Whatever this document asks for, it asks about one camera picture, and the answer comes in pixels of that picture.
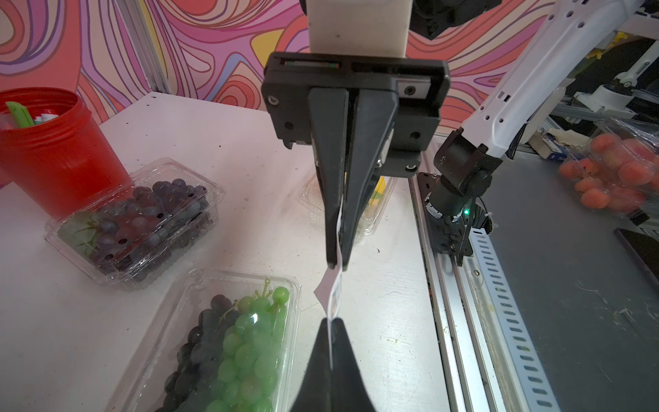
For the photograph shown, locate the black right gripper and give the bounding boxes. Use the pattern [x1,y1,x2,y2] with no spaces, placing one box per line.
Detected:
[261,53,451,269]

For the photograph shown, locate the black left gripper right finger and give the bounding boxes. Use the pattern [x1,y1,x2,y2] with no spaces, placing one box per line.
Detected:
[331,318,376,412]

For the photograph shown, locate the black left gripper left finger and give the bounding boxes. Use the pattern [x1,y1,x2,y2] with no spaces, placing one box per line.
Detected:
[290,319,333,412]

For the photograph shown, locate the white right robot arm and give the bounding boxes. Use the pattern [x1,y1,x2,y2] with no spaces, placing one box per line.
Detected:
[262,1,643,269]

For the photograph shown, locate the clear box pink fruit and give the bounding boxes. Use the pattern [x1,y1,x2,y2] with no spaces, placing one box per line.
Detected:
[559,118,658,216]

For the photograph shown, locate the clear box with lemons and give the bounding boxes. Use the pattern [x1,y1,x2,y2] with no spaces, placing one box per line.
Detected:
[297,172,397,245]

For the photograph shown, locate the clear box green black grapes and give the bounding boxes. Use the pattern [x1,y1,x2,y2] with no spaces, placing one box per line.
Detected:
[106,270,300,411]

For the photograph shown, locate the clear box dark grapes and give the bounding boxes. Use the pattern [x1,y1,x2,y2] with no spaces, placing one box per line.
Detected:
[45,158,226,288]

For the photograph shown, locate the red pen cup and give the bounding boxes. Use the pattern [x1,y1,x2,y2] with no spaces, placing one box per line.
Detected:
[1,87,130,219]

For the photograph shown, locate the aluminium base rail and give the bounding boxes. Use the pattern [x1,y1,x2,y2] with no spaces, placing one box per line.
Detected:
[408,133,562,412]

